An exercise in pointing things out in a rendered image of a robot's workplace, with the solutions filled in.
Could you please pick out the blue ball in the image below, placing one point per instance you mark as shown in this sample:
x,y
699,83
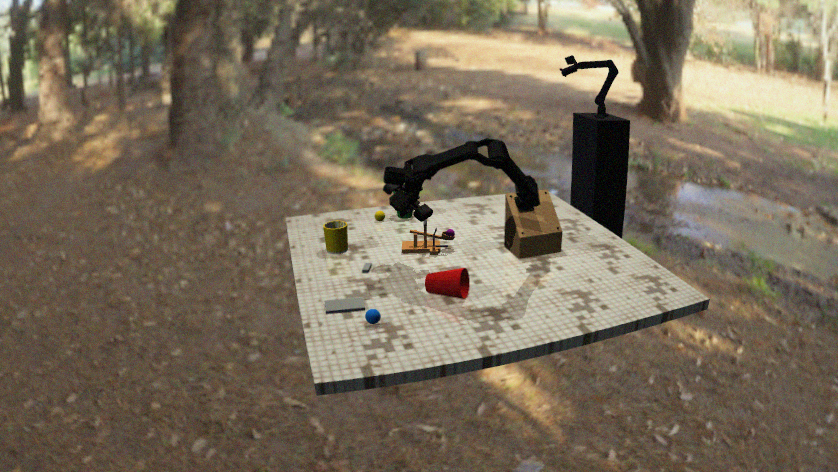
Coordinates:
x,y
372,316

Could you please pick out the red plastic cup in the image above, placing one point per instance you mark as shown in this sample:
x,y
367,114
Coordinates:
x,y
453,283

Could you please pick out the yellow mug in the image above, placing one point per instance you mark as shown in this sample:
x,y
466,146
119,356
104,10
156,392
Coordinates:
x,y
336,237

